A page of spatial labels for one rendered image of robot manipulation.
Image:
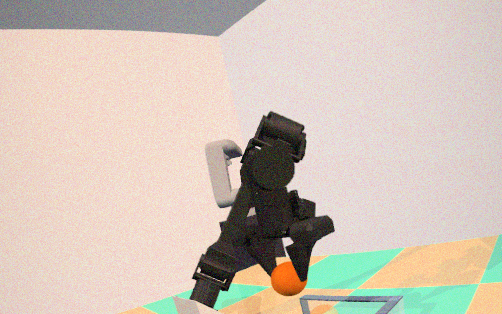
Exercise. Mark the orange ball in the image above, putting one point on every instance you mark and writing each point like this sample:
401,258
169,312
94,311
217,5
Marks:
285,281

